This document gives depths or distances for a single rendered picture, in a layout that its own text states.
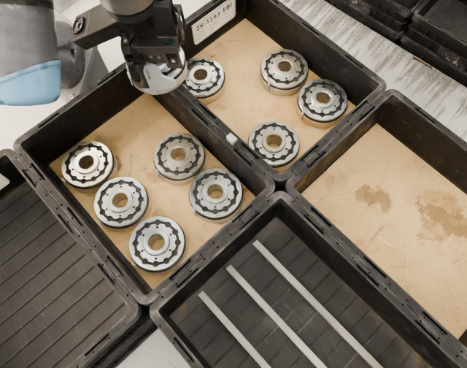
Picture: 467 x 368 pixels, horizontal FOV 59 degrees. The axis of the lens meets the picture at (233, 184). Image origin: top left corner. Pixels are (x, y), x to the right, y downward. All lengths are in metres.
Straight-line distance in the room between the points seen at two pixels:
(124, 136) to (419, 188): 0.61
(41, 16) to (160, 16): 0.14
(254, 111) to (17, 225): 0.53
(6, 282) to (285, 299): 0.51
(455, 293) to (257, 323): 0.36
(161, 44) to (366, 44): 0.73
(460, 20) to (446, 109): 0.74
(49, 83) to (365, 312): 0.61
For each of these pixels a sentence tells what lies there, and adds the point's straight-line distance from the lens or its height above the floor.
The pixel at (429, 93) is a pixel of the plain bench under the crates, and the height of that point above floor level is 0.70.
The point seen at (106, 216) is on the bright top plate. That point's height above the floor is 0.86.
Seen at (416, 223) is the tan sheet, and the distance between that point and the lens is 0.85.
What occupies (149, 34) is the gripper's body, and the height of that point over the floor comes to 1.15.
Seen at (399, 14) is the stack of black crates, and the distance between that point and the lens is 1.67.
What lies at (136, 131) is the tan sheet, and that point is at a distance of 0.90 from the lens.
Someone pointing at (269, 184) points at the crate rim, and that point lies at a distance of 0.71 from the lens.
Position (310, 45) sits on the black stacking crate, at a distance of 0.92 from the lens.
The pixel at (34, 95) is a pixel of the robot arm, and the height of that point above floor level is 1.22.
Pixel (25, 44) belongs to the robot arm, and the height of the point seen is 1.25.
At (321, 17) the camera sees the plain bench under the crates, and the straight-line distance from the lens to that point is 1.26.
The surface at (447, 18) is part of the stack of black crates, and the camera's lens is 1.84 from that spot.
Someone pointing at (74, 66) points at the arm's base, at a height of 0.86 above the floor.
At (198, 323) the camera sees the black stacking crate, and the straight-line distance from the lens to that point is 0.76.
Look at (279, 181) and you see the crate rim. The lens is 0.71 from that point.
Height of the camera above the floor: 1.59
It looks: 68 degrees down
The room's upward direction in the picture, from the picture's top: 3 degrees counter-clockwise
